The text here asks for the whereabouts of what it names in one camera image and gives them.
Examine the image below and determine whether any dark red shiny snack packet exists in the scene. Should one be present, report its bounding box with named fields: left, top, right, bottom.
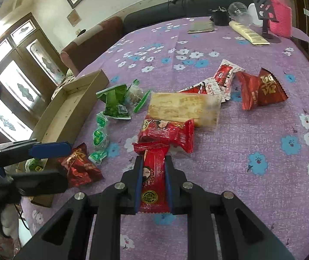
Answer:
left=57, top=143, right=104, bottom=188

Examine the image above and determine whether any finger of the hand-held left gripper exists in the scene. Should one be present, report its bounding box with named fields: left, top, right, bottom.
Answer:
left=9, top=169, right=69, bottom=196
left=0, top=139, right=73, bottom=161

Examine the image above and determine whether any black phone stand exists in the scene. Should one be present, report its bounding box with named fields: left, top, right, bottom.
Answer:
left=251, top=0, right=282, bottom=44

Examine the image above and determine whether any olive grey wallet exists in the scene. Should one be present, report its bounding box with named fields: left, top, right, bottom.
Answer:
left=187, top=21, right=216, bottom=34

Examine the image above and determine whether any white red snack packet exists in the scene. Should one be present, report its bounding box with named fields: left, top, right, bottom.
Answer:
left=213, top=59, right=246, bottom=93
left=178, top=77, right=235, bottom=104

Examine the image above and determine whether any purple floral tablecloth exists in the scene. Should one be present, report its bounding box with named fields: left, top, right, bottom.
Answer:
left=20, top=16, right=309, bottom=260

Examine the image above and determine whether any wooden glass-door cabinet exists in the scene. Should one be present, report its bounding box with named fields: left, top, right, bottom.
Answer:
left=0, top=13, right=69, bottom=143

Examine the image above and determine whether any clear plastic cup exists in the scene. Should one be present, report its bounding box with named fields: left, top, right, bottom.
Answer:
left=228, top=2, right=253, bottom=25

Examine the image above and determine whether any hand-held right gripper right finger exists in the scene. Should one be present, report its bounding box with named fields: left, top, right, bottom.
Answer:
left=164, top=155, right=296, bottom=260

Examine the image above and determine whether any white cup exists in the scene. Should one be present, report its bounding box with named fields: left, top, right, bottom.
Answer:
left=248, top=3, right=261, bottom=27

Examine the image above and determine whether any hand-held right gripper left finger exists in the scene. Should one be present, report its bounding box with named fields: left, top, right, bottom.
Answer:
left=14, top=152, right=144, bottom=260

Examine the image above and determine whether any wall plate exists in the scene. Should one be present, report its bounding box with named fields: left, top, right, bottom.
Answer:
left=66, top=9, right=83, bottom=28

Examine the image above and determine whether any wide red snack packet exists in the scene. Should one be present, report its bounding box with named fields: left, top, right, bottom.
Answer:
left=138, top=116, right=195, bottom=154

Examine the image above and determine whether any beige cracker packet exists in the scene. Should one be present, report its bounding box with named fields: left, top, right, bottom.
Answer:
left=147, top=92, right=222, bottom=130

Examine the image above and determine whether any large green snack packet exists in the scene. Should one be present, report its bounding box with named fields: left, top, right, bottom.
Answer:
left=96, top=84, right=132, bottom=120

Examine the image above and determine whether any brown red sofa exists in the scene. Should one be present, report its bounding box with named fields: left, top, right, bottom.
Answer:
left=60, top=16, right=124, bottom=77

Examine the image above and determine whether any small green candy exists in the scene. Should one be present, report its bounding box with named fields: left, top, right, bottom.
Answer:
left=88, top=149, right=108, bottom=165
left=96, top=112, right=109, bottom=128
left=93, top=126, right=109, bottom=149

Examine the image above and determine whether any cream tube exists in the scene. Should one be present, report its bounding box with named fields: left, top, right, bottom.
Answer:
left=229, top=21, right=271, bottom=45

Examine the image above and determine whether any bottle with pink sleeve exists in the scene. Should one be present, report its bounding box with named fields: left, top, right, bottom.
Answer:
left=267, top=0, right=293, bottom=38

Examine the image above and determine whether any shallow cardboard box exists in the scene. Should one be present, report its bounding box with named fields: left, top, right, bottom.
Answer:
left=16, top=70, right=110, bottom=208

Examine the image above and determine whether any clear green-ended snack packet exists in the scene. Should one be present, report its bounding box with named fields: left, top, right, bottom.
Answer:
left=125, top=79, right=152, bottom=114

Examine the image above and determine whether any dark red triangular snack packet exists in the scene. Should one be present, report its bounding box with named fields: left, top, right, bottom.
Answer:
left=236, top=68, right=289, bottom=111

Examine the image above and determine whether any long red striped snack packet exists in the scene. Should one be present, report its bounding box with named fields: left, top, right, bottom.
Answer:
left=133, top=142, right=171, bottom=214

